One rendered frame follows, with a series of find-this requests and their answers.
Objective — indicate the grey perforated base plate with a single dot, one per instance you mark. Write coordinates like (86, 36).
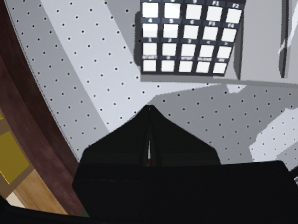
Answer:
(85, 58)

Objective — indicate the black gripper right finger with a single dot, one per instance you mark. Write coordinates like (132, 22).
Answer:
(171, 145)

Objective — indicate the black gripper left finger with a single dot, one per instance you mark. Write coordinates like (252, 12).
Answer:
(124, 145)

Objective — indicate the grey plate washer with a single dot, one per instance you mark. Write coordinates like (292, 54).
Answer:
(192, 41)

